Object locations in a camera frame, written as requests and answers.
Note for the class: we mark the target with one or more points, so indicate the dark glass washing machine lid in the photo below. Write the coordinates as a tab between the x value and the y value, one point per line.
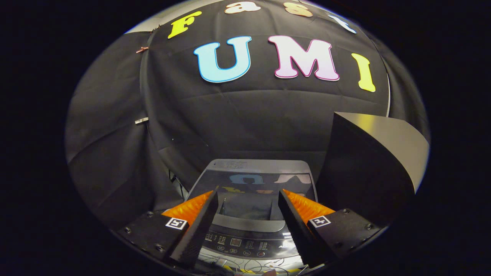
249	199

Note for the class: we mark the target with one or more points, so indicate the small red clip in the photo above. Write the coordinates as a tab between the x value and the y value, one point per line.
142	49

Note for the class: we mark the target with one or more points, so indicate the grey metal cabinet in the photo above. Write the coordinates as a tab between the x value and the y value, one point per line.
360	172

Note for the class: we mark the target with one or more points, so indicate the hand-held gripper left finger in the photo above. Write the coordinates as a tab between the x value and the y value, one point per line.
199	230

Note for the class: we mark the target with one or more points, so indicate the black backdrop cloth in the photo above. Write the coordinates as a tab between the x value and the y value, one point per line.
115	115

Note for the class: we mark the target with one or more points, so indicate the small silver clip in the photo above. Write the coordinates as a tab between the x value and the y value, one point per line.
141	120

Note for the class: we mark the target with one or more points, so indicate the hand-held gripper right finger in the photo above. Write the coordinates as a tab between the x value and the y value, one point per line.
297	228

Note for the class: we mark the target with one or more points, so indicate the grey washing machine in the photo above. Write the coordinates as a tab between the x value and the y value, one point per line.
245	243

